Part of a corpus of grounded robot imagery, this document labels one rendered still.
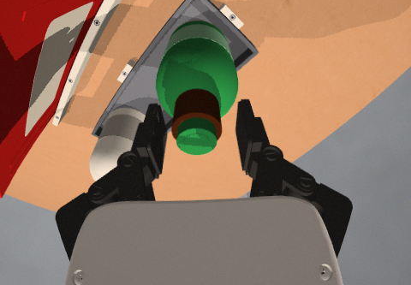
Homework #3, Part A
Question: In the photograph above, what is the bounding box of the cream bottle with grey label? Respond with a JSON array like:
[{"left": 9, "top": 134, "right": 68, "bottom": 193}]
[{"left": 89, "top": 108, "right": 145, "bottom": 181}]

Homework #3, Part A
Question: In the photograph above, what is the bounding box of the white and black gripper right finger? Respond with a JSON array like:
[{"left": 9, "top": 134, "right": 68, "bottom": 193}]
[{"left": 235, "top": 99, "right": 353, "bottom": 257}]

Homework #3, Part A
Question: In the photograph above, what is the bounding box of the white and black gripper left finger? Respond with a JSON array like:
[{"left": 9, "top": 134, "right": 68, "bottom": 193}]
[{"left": 56, "top": 104, "right": 167, "bottom": 262}]

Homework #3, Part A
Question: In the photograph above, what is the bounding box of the green bottle with pale label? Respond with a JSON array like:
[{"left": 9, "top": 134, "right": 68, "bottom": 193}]
[{"left": 156, "top": 21, "right": 239, "bottom": 155}]

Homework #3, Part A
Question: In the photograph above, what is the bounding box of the dark grey tray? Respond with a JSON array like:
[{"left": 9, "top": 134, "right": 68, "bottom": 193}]
[{"left": 92, "top": 0, "right": 259, "bottom": 138}]

